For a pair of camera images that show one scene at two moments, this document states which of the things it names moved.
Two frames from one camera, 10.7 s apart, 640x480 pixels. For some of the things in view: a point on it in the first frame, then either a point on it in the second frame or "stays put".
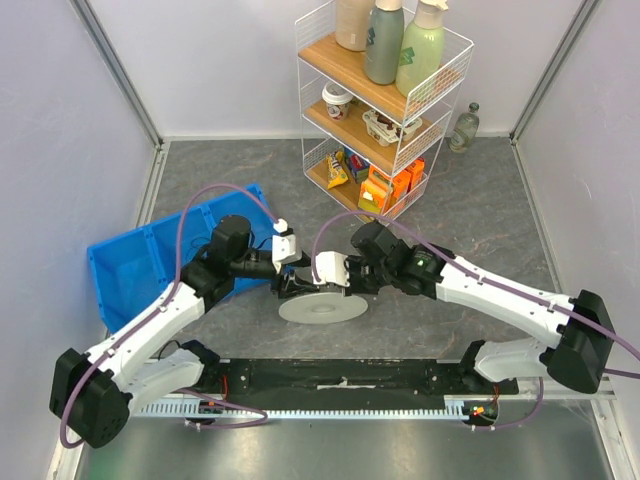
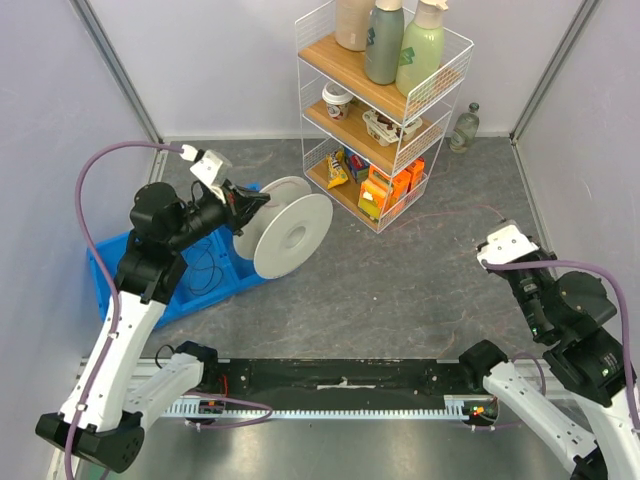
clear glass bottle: [465, 129] stays put
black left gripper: [293, 285] -> [242, 204]
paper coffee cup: [336, 99] stays put
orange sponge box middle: [400, 183] stays put
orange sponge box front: [373, 191] stays put
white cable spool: [323, 308] -> [283, 235]
